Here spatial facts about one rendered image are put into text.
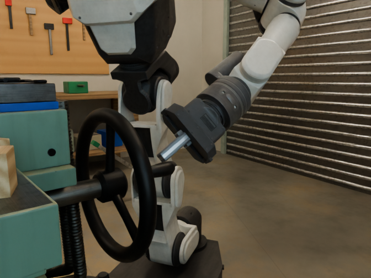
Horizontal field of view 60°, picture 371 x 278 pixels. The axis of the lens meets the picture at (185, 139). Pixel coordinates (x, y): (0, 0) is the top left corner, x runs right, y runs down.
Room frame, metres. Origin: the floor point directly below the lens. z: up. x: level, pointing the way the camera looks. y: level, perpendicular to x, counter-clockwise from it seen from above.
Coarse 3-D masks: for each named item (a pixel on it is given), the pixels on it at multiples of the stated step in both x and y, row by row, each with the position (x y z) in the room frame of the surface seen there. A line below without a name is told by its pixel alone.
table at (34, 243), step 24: (48, 168) 0.48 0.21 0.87; (72, 168) 0.49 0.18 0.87; (24, 192) 0.30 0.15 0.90; (0, 216) 0.24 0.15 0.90; (24, 216) 0.25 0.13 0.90; (48, 216) 0.26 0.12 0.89; (0, 240) 0.24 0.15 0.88; (24, 240) 0.25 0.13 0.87; (48, 240) 0.26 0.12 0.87; (0, 264) 0.24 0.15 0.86; (24, 264) 0.25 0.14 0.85; (48, 264) 0.26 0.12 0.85
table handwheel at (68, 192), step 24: (96, 120) 0.59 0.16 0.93; (120, 120) 0.53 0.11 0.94; (144, 168) 0.48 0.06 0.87; (48, 192) 0.50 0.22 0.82; (72, 192) 0.52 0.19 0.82; (96, 192) 0.54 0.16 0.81; (120, 192) 0.56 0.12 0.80; (144, 192) 0.47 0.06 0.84; (96, 216) 0.64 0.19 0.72; (144, 216) 0.47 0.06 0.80; (144, 240) 0.48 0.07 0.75
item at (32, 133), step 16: (16, 112) 0.46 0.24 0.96; (32, 112) 0.47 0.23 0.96; (48, 112) 0.49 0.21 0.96; (64, 112) 0.50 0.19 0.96; (0, 128) 0.45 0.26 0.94; (16, 128) 0.46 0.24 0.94; (32, 128) 0.47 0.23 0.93; (48, 128) 0.49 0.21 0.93; (64, 128) 0.50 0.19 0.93; (16, 144) 0.46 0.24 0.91; (32, 144) 0.47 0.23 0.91; (48, 144) 0.49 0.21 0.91; (64, 144) 0.50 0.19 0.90; (16, 160) 0.46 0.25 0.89; (32, 160) 0.47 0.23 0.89; (48, 160) 0.48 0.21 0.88; (64, 160) 0.50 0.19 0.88
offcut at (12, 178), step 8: (0, 152) 0.28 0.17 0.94; (8, 152) 0.29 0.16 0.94; (0, 160) 0.28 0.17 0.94; (8, 160) 0.29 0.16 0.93; (0, 168) 0.28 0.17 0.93; (8, 168) 0.28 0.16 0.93; (0, 176) 0.28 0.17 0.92; (8, 176) 0.28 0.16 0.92; (16, 176) 0.31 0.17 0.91; (0, 184) 0.28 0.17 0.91; (8, 184) 0.28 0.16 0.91; (16, 184) 0.31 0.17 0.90; (0, 192) 0.28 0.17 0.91; (8, 192) 0.28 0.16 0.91
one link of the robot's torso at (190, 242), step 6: (180, 222) 1.40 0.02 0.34; (180, 228) 1.39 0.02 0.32; (186, 228) 1.38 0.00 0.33; (192, 228) 1.36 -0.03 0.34; (186, 234) 1.38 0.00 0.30; (192, 234) 1.33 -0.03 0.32; (198, 234) 1.39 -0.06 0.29; (186, 240) 1.26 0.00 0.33; (192, 240) 1.31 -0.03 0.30; (198, 240) 1.39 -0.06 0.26; (186, 246) 1.24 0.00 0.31; (192, 246) 1.31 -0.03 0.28; (180, 252) 1.22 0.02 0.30; (186, 252) 1.24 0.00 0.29; (192, 252) 1.31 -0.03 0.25; (180, 258) 1.22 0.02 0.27; (186, 258) 1.24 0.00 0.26
